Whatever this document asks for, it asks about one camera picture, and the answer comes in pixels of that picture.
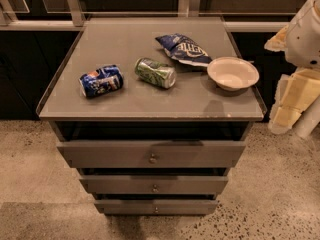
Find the green soda can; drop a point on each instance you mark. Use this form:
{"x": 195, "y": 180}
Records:
{"x": 155, "y": 73}

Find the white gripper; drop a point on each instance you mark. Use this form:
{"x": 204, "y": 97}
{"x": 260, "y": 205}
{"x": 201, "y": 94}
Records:
{"x": 305, "y": 39}

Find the grey drawer cabinet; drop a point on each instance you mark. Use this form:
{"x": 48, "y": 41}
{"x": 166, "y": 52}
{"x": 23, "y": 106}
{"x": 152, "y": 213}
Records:
{"x": 194, "y": 109}

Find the blue soda can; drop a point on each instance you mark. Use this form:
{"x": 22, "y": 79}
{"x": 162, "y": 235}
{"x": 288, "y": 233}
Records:
{"x": 101, "y": 81}

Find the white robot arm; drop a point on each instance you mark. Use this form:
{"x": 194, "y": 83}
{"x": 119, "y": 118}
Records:
{"x": 309, "y": 118}

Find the grey top drawer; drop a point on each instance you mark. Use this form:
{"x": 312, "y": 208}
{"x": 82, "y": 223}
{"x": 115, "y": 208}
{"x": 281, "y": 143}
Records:
{"x": 151, "y": 154}

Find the grey bottom drawer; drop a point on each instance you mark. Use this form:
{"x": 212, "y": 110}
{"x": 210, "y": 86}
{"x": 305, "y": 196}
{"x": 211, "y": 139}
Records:
{"x": 156, "y": 207}

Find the grey middle drawer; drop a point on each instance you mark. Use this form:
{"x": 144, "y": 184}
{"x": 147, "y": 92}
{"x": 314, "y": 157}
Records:
{"x": 153, "y": 184}

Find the white paper bowl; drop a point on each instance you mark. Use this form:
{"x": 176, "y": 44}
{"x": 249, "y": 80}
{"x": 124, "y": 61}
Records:
{"x": 233, "y": 74}

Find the metal glass railing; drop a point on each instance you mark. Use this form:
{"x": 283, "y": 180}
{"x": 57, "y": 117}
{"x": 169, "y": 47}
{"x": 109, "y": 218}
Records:
{"x": 71, "y": 15}

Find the blue chip bag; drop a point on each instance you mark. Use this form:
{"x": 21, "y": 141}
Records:
{"x": 183, "y": 49}

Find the grey drawer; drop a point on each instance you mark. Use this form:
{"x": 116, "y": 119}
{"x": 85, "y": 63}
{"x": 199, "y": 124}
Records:
{"x": 151, "y": 154}
{"x": 156, "y": 207}
{"x": 153, "y": 184}

